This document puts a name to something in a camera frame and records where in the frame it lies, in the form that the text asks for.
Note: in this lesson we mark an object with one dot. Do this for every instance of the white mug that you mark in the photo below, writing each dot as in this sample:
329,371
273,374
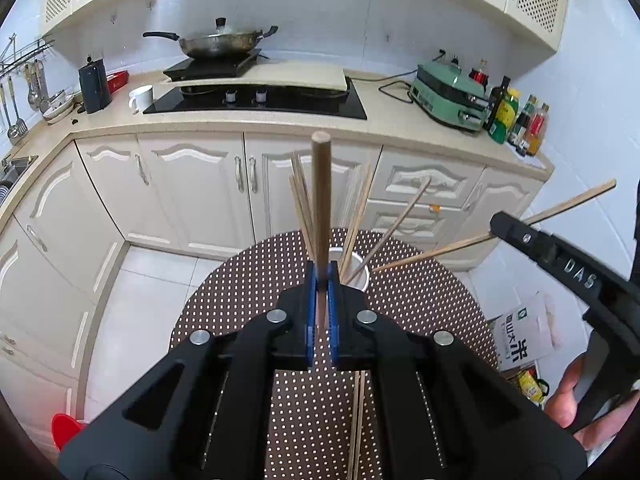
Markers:
142,99

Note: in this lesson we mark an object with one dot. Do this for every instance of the orange red bottle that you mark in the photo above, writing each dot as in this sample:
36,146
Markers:
536,132

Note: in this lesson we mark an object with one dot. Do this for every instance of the dark oil bottle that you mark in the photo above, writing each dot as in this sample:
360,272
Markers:
497,102

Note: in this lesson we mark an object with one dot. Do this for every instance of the red plastic basin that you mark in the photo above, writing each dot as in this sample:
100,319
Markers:
65,432

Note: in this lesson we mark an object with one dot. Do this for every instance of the steel sink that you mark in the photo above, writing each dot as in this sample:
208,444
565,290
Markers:
15,175

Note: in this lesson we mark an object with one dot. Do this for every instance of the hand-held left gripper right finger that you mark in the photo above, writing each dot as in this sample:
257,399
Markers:
334,325

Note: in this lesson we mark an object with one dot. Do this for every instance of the bunch of wooden chopsticks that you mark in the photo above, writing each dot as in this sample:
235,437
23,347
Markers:
302,200

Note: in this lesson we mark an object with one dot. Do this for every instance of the metal utensil rail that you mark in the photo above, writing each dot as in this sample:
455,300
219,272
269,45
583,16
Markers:
25,55

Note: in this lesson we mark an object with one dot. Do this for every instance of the dark soy sauce bottle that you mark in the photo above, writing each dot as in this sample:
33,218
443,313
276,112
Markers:
522,127

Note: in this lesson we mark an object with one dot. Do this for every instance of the red drink bottle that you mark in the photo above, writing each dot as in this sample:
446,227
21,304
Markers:
481,75

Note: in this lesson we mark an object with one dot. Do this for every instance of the white rice bag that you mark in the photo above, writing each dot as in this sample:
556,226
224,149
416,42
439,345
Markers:
530,335

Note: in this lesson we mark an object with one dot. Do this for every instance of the beige stone board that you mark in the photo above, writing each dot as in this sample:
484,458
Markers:
300,75

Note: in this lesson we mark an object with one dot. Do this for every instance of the glass wok lid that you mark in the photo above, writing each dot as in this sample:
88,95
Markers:
220,35

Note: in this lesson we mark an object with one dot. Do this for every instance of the green electric grill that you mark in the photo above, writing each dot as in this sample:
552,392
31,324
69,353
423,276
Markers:
445,92

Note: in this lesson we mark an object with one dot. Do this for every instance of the yellow packet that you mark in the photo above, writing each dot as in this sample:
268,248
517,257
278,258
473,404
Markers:
530,385

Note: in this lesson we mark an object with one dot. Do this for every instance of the steel wok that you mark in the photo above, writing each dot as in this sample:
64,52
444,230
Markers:
215,47

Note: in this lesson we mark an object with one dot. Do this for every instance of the stack of bowls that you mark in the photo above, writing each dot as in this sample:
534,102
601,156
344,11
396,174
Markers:
57,110

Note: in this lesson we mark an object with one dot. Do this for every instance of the black induction cooker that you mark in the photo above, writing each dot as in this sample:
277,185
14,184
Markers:
215,67

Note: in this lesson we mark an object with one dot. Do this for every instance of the hanging steel ladle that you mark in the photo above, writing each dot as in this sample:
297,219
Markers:
34,95

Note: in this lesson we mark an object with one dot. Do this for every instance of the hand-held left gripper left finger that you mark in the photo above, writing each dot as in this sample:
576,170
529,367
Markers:
312,320

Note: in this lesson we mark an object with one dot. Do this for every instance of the red box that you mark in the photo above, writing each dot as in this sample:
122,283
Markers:
119,82

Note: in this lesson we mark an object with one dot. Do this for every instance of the cream cabinet drawer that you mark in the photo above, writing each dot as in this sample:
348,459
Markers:
425,170
385,220

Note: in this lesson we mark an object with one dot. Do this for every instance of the black kettle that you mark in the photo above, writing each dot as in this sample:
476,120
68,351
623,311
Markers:
95,87

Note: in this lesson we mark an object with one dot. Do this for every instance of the cream kitchen base cabinets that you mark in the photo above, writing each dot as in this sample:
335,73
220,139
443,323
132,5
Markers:
200,190

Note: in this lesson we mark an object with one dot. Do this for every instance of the steel slotted spatula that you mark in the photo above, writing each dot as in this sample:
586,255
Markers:
17,127

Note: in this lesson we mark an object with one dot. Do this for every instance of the pink cup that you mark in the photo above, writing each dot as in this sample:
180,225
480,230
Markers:
364,276

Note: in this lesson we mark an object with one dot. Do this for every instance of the single wooden chopstick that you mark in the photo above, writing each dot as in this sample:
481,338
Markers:
361,395
440,252
355,425
320,200

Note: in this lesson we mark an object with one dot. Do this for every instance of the black glass gas hob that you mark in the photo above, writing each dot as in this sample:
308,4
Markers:
300,105

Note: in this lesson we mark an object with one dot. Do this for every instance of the person's right hand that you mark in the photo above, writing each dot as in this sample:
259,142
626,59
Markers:
560,400

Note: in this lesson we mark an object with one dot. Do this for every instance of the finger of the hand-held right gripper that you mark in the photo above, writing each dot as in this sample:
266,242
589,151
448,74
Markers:
517,235

